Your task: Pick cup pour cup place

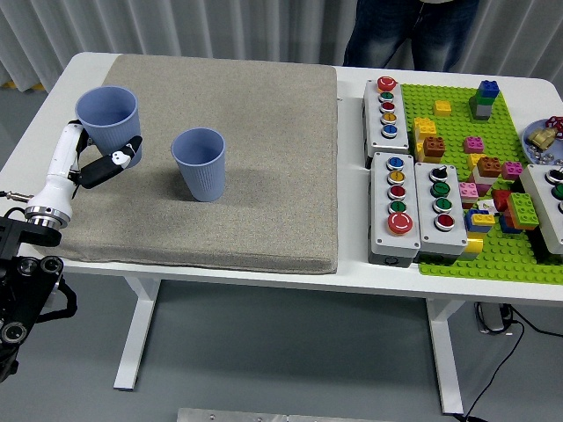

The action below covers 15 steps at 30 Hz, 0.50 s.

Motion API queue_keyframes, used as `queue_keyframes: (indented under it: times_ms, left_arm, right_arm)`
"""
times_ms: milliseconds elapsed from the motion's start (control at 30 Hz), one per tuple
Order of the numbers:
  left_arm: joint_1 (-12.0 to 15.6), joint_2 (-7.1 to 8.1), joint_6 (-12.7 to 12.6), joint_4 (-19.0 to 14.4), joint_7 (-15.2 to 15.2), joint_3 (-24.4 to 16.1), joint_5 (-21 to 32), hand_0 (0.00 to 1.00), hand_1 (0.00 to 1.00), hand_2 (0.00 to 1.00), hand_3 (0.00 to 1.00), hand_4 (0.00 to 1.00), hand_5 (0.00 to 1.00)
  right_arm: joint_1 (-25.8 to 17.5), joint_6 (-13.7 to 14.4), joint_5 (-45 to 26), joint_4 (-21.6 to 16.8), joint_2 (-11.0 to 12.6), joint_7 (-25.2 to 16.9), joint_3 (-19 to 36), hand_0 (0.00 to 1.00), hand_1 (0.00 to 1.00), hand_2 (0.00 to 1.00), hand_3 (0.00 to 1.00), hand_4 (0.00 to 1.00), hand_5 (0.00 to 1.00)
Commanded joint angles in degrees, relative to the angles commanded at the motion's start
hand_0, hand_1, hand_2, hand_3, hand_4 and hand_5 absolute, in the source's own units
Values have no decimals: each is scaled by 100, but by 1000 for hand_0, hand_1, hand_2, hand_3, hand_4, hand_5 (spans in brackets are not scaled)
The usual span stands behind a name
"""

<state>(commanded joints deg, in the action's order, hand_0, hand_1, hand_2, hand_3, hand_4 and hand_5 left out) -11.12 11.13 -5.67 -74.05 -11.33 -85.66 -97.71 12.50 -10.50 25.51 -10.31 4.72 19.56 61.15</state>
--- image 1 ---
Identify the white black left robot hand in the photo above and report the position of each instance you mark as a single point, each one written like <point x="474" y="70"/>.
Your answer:
<point x="59" y="162"/>

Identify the blue ribbed plastic cup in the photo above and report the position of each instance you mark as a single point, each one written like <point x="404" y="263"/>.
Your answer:
<point x="110" y="127"/>
<point x="202" y="176"/>

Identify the grey-brown fabric mat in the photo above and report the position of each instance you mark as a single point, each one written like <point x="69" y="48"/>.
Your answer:
<point x="246" y="176"/>

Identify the white table leg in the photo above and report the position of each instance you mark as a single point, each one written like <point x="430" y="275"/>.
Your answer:
<point x="444" y="360"/>
<point x="136" y="334"/>

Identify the white pleated curtain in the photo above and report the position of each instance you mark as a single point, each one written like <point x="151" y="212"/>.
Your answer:
<point x="220" y="26"/>

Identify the grey five-button box, large red mushroom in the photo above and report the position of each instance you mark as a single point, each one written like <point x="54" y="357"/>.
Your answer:
<point x="380" y="239"/>

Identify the grey five-button box, small red mushroom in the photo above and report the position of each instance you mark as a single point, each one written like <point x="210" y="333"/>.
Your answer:
<point x="396" y="140"/>

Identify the person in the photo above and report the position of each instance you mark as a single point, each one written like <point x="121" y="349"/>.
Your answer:
<point x="382" y="35"/>

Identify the brown brick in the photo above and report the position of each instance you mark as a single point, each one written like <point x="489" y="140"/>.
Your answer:
<point x="488" y="167"/>
<point x="434" y="147"/>

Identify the small yellow brick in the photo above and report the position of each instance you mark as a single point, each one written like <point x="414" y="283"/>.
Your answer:
<point x="442" y="108"/>

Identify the green studded baseplate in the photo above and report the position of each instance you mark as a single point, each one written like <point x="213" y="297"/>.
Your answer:
<point x="457" y="127"/>

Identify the grey button box, black knob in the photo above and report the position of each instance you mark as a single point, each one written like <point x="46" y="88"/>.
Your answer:
<point x="457" y="239"/>

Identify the pink brick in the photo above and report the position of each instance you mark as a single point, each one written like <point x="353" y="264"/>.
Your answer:
<point x="467" y="193"/>
<point x="512" y="170"/>
<point x="473" y="145"/>

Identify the yellow grey brick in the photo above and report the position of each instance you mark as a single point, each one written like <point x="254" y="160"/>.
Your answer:
<point x="474" y="245"/>

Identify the blue yellow brick stack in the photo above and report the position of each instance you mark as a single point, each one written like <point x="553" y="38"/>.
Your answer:
<point x="480" y="220"/>

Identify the blue green grey brick tower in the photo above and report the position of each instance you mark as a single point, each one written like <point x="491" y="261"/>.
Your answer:
<point x="484" y="101"/>

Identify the red brick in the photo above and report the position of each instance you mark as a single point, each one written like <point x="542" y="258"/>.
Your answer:
<point x="500" y="200"/>

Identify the grey power adapter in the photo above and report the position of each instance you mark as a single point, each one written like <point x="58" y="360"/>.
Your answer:
<point x="492" y="318"/>

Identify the green brick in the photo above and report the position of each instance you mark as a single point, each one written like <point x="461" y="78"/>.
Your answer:
<point x="523" y="210"/>

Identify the white button box, black base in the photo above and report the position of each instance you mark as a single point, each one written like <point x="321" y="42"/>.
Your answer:
<point x="541" y="193"/>

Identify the brass fitting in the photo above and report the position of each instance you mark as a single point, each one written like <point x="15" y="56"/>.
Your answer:
<point x="542" y="138"/>

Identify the blue plate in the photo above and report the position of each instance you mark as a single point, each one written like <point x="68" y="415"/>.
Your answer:
<point x="557" y="149"/>

